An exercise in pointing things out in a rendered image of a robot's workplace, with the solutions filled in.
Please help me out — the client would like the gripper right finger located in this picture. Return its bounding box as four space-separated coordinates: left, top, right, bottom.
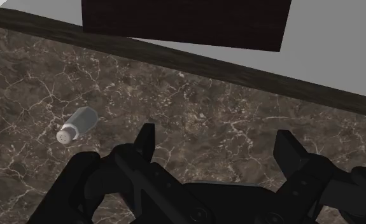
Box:
257 129 366 224

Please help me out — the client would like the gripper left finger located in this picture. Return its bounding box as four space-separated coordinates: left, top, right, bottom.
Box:
26 122 215 224

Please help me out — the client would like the grey salt shaker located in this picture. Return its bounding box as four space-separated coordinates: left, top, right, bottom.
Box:
55 106 99 145

